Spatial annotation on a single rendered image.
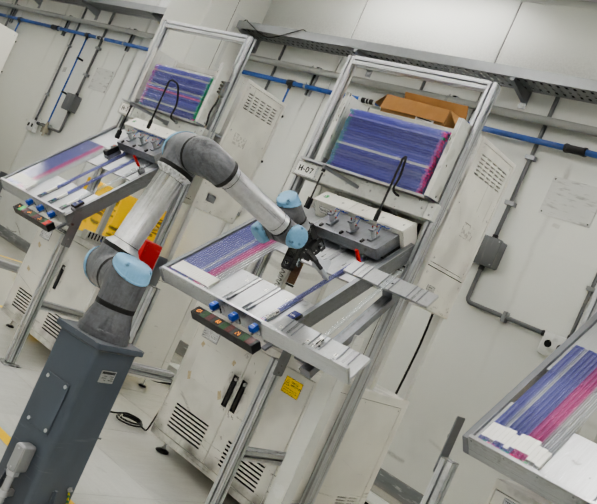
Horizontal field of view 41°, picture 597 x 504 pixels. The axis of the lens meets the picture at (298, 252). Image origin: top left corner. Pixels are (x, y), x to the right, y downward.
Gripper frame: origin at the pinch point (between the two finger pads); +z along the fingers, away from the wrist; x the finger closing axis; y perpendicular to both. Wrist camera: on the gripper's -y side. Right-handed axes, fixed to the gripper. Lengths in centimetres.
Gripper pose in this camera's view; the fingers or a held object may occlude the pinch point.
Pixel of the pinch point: (312, 275)
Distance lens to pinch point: 284.6
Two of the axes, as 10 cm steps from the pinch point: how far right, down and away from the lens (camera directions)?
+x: -6.8, -3.0, 6.7
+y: 6.7, -6.2, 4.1
